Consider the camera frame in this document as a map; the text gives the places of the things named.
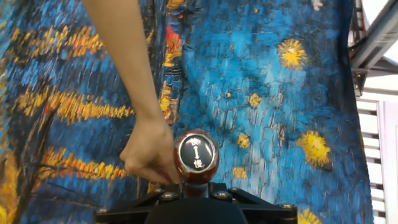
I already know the bare forearm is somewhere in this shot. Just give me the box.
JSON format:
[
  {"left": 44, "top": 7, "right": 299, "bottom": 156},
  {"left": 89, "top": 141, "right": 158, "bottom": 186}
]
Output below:
[{"left": 81, "top": 0, "right": 165, "bottom": 125}]

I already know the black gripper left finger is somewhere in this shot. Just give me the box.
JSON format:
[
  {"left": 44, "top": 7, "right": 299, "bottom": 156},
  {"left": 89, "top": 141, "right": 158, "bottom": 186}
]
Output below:
[{"left": 93, "top": 183, "right": 184, "bottom": 224}]

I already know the person bare hand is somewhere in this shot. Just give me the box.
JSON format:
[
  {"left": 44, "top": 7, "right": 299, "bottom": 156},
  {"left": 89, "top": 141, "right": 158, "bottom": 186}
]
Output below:
[{"left": 119, "top": 118, "right": 183, "bottom": 185}]

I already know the printed white paper sheet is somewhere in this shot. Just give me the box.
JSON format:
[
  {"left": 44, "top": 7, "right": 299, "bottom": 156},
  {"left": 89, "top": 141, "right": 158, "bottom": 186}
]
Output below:
[{"left": 376, "top": 100, "right": 398, "bottom": 224}]

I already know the starry night painted tablecloth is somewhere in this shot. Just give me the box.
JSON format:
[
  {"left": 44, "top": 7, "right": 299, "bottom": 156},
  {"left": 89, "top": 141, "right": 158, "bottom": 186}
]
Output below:
[{"left": 0, "top": 0, "right": 374, "bottom": 224}]

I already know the lever with red-brown wooden handle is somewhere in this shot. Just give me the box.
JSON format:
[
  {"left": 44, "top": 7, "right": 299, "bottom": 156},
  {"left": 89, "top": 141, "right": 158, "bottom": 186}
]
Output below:
[{"left": 173, "top": 129, "right": 220, "bottom": 197}]

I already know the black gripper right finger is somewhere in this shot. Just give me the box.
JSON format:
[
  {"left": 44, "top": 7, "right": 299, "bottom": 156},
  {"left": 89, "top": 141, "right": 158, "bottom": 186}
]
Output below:
[{"left": 207, "top": 182, "right": 299, "bottom": 224}]

